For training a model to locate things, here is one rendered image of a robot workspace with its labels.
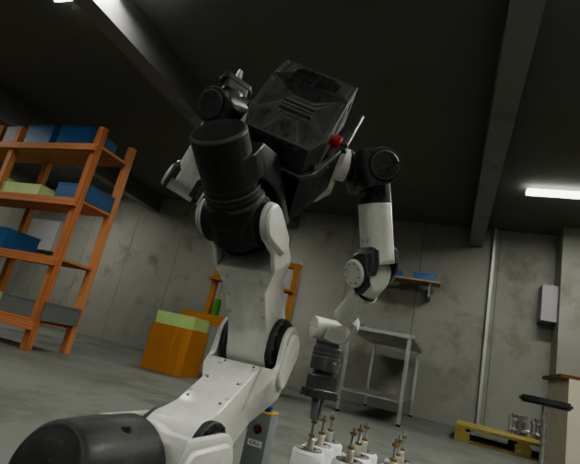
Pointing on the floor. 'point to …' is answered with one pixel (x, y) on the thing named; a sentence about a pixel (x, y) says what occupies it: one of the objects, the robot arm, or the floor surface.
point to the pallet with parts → (516, 446)
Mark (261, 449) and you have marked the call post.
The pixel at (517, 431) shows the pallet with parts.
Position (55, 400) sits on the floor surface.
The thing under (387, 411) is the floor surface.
